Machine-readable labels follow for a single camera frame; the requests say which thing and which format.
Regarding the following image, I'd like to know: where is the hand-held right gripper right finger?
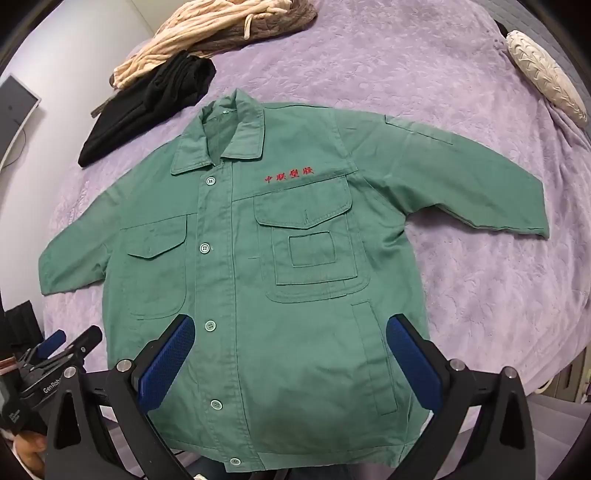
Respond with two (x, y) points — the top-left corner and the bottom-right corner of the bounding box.
(385, 314), (536, 480)

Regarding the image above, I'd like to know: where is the beige bedside cabinet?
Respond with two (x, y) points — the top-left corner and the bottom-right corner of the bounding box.
(531, 360), (583, 408)

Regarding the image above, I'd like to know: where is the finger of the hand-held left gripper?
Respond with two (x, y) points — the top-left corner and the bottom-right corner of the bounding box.
(36, 329), (68, 361)
(32, 325), (103, 371)

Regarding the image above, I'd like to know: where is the cream striped garment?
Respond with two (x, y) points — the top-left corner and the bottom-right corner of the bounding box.
(112, 0), (287, 90)

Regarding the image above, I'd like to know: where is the black bag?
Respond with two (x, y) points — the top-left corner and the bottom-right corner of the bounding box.
(4, 301), (44, 354)

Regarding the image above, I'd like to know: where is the person's left hand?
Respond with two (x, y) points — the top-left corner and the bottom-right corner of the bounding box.
(9, 434), (48, 480)

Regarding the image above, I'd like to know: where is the brown knit garment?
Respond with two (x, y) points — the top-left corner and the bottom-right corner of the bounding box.
(194, 0), (319, 58)

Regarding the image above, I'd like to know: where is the purple embossed blanket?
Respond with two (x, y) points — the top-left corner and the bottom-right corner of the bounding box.
(28, 0), (591, 444)

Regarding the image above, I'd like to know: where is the white textured pillow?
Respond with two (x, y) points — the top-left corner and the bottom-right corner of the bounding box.
(505, 30), (588, 127)

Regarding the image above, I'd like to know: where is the green work jacket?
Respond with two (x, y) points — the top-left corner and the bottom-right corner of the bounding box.
(38, 89), (551, 474)

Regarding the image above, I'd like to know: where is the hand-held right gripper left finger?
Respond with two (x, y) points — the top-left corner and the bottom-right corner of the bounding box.
(45, 314), (197, 480)

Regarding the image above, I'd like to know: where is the wall-mounted television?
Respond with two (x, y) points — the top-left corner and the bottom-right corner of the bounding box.
(0, 75), (41, 169)

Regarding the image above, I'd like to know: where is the black garment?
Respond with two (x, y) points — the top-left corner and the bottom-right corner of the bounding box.
(78, 52), (217, 168)

